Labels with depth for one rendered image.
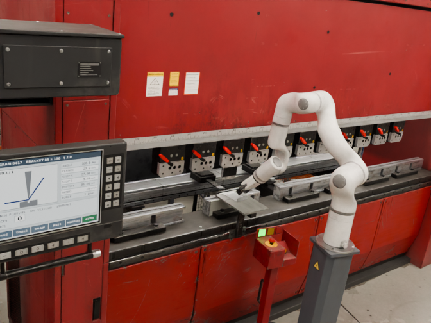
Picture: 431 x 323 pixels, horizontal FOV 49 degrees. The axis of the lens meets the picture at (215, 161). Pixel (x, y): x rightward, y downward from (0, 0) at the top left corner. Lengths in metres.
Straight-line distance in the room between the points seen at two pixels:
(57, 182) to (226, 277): 1.61
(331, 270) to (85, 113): 1.36
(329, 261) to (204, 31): 1.26
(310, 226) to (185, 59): 1.51
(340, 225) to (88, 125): 1.25
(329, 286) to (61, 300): 1.26
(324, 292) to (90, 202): 1.32
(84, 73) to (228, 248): 1.62
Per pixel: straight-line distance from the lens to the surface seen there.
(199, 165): 2.58
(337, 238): 2.40
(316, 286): 2.51
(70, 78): 1.52
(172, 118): 2.39
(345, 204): 2.32
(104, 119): 1.98
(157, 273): 2.61
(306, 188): 3.29
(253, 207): 2.67
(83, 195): 1.63
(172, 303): 2.79
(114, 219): 1.72
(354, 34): 3.19
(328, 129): 2.29
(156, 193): 2.85
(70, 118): 1.93
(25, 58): 1.46
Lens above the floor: 2.11
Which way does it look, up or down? 20 degrees down
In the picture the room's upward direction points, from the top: 7 degrees clockwise
